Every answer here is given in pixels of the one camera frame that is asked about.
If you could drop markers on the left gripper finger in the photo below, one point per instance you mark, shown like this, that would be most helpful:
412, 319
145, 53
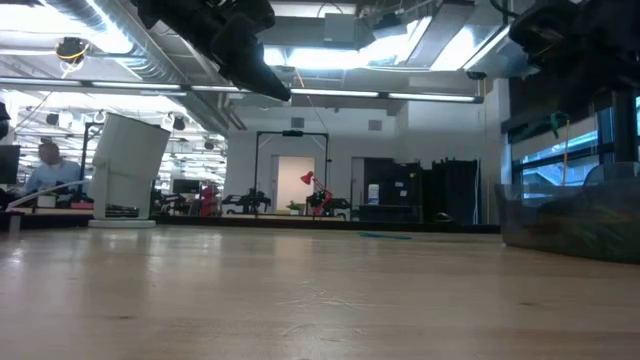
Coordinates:
260, 80

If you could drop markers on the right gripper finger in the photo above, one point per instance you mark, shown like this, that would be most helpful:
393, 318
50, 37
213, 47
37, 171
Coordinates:
580, 107

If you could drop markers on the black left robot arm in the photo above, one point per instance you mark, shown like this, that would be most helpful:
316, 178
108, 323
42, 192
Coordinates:
150, 7

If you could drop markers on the black background robot arm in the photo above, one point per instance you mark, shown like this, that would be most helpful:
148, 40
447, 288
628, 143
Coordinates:
250, 200

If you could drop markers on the grey translucent plastic bin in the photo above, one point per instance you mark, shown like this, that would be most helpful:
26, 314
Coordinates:
575, 225

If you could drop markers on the teal rubber band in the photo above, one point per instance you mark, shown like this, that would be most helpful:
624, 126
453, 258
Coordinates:
385, 236

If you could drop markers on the grey ceiling box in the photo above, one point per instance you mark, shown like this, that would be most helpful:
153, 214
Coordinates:
340, 27

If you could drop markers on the linear ceiling light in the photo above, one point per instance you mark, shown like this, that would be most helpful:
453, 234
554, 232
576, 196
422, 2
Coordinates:
100, 84
380, 94

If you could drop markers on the red tool cart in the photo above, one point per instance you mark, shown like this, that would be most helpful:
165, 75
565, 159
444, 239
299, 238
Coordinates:
210, 200

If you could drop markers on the black cabinet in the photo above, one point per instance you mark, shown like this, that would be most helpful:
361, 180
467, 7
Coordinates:
395, 190
455, 190

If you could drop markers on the white canister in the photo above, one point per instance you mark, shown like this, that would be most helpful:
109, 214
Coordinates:
373, 194

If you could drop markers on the seated person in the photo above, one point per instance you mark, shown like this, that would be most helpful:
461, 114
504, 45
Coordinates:
50, 172

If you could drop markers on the black monitor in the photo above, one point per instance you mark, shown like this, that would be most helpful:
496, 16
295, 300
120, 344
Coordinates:
9, 165

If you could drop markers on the black rig post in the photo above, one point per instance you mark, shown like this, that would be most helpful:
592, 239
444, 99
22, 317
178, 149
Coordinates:
625, 125

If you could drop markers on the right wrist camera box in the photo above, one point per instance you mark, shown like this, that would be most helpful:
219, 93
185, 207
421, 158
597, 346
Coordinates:
542, 32

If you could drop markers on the grey wall vent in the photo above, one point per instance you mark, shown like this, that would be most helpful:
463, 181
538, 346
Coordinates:
375, 125
297, 122

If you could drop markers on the black gantry frame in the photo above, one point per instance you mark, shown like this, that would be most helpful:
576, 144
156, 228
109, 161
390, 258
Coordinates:
292, 133

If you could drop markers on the black security camera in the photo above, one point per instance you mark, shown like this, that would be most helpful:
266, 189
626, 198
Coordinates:
476, 75

